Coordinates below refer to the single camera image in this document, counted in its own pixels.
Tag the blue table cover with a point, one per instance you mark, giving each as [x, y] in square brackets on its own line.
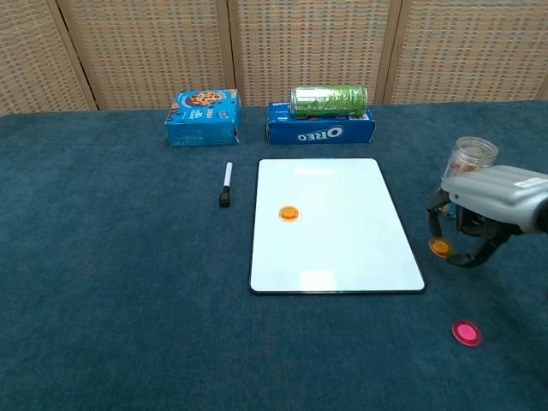
[107, 278]

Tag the clear jar of wafer rolls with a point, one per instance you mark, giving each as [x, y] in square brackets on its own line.
[471, 154]

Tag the woven folding screen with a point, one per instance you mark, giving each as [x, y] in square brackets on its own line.
[150, 51]

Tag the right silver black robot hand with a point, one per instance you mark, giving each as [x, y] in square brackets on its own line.
[496, 192]

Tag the white marker black cap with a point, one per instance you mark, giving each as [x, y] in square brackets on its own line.
[228, 175]

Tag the green drink can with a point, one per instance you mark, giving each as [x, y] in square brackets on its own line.
[329, 100]

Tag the dark blue Oreo box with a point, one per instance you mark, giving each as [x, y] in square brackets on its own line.
[321, 133]

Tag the light blue cookie box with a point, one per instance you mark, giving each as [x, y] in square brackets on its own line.
[201, 128]

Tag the yellow round magnet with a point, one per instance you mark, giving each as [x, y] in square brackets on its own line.
[441, 248]
[288, 212]

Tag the white magnetic whiteboard black frame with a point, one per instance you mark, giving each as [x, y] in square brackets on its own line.
[342, 240]

